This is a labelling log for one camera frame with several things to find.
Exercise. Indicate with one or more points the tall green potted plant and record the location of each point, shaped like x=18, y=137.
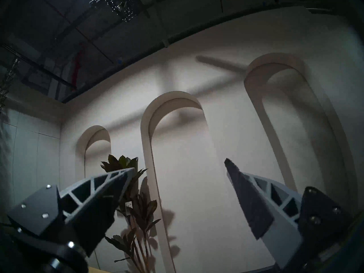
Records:
x=142, y=210

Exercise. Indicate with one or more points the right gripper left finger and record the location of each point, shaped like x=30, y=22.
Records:
x=85, y=207

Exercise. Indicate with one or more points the light wooden display table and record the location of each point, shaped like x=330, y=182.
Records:
x=98, y=270

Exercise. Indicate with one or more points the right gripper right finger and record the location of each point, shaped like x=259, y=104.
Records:
x=281, y=218

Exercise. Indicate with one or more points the metal ceiling light rig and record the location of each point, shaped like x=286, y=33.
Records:
x=119, y=3

